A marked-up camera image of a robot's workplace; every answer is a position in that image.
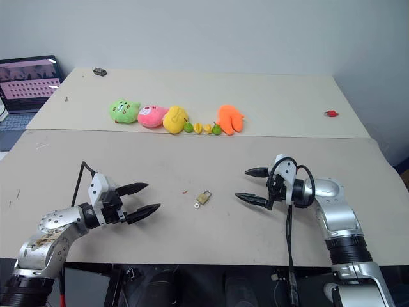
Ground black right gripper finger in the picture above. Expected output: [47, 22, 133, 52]
[235, 192, 270, 209]
[244, 166, 271, 179]

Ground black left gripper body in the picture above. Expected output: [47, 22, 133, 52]
[101, 188, 128, 226]

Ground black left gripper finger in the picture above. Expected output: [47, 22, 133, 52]
[114, 182, 150, 197]
[125, 203, 162, 225]

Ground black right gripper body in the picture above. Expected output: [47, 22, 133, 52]
[266, 173, 287, 211]

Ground brass padlock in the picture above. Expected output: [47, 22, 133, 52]
[196, 189, 212, 206]

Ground orange plush toy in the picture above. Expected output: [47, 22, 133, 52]
[217, 104, 247, 137]

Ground pink plush toy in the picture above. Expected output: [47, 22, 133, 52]
[137, 104, 170, 130]

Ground green plush toy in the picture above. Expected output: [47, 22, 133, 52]
[109, 98, 142, 125]

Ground yellow plush toy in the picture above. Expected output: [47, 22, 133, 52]
[162, 106, 189, 135]

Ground grey laptop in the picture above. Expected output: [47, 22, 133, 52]
[0, 55, 63, 152]

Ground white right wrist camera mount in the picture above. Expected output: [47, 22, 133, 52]
[273, 153, 298, 204]

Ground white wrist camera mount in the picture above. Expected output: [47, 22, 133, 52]
[88, 173, 120, 226]
[273, 153, 298, 204]

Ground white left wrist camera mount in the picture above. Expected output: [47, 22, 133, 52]
[88, 173, 120, 226]

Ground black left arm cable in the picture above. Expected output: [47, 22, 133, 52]
[70, 161, 97, 207]

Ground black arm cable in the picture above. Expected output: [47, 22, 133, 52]
[70, 161, 97, 207]
[267, 157, 317, 306]

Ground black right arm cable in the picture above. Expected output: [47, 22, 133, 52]
[267, 157, 317, 306]

